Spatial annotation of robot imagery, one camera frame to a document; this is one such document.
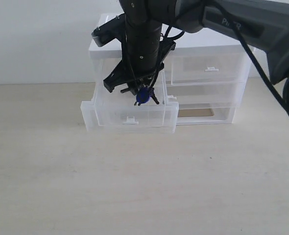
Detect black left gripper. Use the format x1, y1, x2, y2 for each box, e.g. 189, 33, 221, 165
103, 22, 176, 95

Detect keys with blue tag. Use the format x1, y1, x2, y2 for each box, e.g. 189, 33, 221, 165
134, 87, 160, 106

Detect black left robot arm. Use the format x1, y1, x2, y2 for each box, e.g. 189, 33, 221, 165
93, 0, 289, 116

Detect white plastic drawer cabinet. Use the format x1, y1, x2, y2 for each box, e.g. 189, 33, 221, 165
81, 29, 251, 133

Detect clear plastic container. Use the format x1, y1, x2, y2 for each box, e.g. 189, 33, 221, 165
167, 83, 245, 109

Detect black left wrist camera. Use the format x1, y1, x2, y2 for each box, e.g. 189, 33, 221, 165
91, 14, 125, 47

